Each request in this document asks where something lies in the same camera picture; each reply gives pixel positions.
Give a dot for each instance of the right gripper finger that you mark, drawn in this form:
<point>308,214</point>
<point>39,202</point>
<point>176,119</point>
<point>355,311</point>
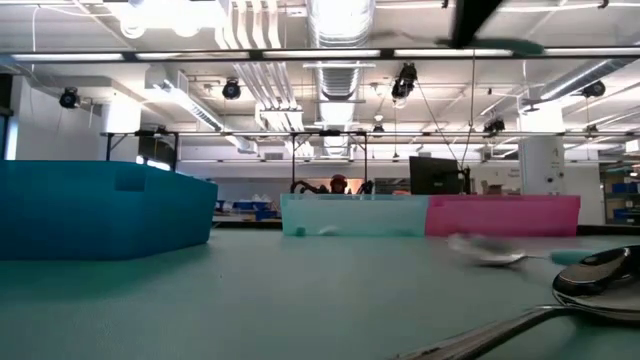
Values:
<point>472,22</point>

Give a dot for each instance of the translucent teal plastic bin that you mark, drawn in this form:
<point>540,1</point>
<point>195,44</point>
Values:
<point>350,215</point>

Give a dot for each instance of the blue plastic bin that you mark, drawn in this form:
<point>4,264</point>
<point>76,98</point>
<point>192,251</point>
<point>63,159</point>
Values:
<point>100,210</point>

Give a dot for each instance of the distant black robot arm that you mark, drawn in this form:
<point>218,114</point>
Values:
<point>365,187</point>
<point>305,187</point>

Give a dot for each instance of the black computer monitor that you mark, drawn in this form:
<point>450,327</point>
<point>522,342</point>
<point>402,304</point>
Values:
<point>435,175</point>

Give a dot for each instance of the white column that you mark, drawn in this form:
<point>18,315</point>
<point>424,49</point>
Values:
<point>542,165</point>

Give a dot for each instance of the cardboard box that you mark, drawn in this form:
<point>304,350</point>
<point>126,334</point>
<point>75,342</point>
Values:
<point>492,189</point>

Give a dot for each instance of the pink plastic bin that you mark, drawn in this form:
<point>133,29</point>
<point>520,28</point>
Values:
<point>500,215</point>

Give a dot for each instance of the person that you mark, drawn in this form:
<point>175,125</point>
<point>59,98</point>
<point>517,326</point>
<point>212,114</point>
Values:
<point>338,183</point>

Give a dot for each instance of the white ceiling pipes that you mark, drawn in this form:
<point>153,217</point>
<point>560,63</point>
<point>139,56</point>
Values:
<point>270,90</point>

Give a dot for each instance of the black overhead rig crossbar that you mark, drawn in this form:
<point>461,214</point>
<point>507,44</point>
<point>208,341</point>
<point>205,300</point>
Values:
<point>255,55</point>

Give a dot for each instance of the storage shelving rack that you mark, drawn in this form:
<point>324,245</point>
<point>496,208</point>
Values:
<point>622,195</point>

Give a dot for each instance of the blue storage crate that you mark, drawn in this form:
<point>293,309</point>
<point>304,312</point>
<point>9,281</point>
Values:
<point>247,206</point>

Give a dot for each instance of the green table mat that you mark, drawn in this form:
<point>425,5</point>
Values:
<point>200,300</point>

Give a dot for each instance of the black hanging ceiling camera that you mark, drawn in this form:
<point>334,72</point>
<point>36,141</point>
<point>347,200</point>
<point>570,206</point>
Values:
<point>594,89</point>
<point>494,126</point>
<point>405,82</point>
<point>231,90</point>
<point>69,97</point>

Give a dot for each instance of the silver round ceiling duct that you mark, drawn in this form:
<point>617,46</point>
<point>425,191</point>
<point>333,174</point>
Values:
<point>575,80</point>

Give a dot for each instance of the silver ventilation duct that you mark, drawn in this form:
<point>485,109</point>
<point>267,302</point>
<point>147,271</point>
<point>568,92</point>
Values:
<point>340,82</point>

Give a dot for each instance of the black metal table frame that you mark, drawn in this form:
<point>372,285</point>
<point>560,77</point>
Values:
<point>293,165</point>

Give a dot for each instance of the white rectangular ceiling duct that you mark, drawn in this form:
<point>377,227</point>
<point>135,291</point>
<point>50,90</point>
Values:
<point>200,112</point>

